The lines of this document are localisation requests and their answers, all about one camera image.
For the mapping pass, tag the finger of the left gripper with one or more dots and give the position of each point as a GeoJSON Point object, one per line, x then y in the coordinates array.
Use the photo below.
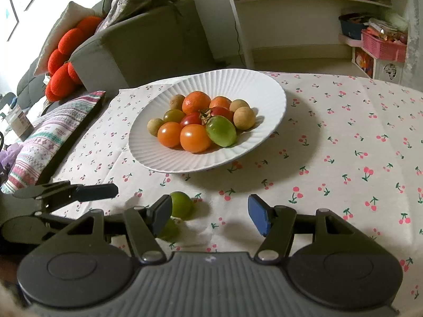
{"type": "Point", "coordinates": [56, 198]}
{"type": "Point", "coordinates": [34, 230]}

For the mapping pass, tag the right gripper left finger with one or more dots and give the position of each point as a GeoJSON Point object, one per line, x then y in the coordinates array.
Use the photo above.
{"type": "Point", "coordinates": [143, 224]}

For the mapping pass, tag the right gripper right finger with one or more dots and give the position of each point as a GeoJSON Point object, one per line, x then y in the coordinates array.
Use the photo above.
{"type": "Point", "coordinates": [276, 225]}

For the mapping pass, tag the green tomato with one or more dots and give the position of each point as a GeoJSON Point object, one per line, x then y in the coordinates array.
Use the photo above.
{"type": "Point", "coordinates": [221, 131]}
{"type": "Point", "coordinates": [182, 205]}
{"type": "Point", "coordinates": [170, 231]}

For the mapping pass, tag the dark red tomato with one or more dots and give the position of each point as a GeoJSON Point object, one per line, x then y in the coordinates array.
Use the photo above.
{"type": "Point", "coordinates": [193, 118]}

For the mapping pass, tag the red tomato with stem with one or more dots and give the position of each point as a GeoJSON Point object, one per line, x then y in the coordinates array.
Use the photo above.
{"type": "Point", "coordinates": [207, 114]}

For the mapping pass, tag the large orange tomato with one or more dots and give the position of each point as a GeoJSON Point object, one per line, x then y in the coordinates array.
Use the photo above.
{"type": "Point", "coordinates": [195, 101]}

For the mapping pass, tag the olive brown tomato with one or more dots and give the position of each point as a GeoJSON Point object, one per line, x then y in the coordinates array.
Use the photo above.
{"type": "Point", "coordinates": [173, 115]}

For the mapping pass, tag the striped patterned cushion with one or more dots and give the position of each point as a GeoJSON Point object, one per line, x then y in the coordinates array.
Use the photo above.
{"type": "Point", "coordinates": [52, 138]}

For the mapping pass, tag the cherry print tablecloth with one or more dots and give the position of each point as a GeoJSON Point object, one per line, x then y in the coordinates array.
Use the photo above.
{"type": "Point", "coordinates": [349, 144]}

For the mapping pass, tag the white ribbed plate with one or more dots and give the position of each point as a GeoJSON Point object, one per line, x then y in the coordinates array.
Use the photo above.
{"type": "Point", "coordinates": [265, 97]}

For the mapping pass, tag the red flower plush pillow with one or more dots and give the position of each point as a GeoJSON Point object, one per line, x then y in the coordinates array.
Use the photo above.
{"type": "Point", "coordinates": [63, 79]}

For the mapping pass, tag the grey sofa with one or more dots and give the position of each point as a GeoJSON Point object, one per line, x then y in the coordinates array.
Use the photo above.
{"type": "Point", "coordinates": [164, 42]}

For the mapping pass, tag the white printed storage box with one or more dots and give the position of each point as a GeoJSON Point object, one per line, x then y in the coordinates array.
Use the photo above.
{"type": "Point", "coordinates": [377, 69]}

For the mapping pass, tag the white shelf unit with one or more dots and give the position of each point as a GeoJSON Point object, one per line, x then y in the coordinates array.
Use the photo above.
{"type": "Point", "coordinates": [244, 33]}

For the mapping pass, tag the white floral curtain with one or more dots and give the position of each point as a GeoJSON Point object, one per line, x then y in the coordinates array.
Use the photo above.
{"type": "Point", "coordinates": [412, 76]}

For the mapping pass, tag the pink plastic basket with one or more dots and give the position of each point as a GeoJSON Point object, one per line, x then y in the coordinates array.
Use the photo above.
{"type": "Point", "coordinates": [385, 50]}

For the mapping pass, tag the dark blue storage box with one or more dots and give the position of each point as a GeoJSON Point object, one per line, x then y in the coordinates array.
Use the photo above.
{"type": "Point", "coordinates": [352, 24]}

